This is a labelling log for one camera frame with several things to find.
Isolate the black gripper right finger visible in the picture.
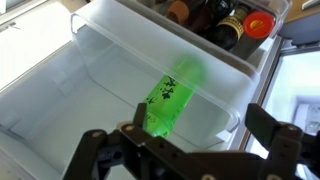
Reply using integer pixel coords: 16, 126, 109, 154
244, 103, 320, 180

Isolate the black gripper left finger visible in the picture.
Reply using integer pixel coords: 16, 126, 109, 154
63, 102, 208, 180

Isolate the green plastic drink bottle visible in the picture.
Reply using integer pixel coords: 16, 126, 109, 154
141, 54, 208, 138

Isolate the stainless steel fridge body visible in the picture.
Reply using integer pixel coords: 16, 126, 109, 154
246, 13, 320, 180

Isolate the open fridge door white liner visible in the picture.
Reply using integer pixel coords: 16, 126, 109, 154
0, 0, 284, 180

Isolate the frosted deep fridge door bin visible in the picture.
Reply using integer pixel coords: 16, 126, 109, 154
69, 0, 261, 151

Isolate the red capped sauce bottle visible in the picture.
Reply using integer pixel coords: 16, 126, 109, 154
229, 10, 276, 61

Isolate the dark bottle with yellow label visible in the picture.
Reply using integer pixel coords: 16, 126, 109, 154
206, 3, 251, 52

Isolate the clear shallow fridge door bin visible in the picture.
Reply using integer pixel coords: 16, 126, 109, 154
116, 0, 292, 71

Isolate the dark glass bottle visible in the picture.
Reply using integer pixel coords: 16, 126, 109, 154
189, 0, 236, 34

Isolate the brown capped sauce bottle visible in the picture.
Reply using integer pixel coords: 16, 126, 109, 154
164, 0, 192, 27

